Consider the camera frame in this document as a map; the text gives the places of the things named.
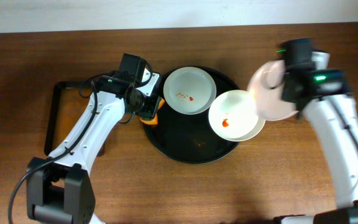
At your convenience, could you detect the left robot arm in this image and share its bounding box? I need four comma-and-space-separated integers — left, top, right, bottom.
20, 54, 163, 224

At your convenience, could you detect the round black serving tray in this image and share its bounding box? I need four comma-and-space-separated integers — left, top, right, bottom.
141, 65, 244, 165

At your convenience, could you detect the orange green scrub sponge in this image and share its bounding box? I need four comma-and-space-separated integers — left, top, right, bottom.
139, 97, 165, 125

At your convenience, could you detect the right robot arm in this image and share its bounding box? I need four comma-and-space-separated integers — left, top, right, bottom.
273, 39, 358, 223

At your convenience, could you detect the white plate with sauce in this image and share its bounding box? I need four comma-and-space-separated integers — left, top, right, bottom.
247, 60, 298, 121

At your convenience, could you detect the cream plate with sauce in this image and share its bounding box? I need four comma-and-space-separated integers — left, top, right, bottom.
208, 90, 265, 142

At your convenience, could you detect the grey-white plate with sauce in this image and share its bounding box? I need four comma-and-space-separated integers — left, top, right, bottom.
163, 67, 217, 114

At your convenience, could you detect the black rectangular water tray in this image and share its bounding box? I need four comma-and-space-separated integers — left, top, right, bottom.
44, 81, 88, 156

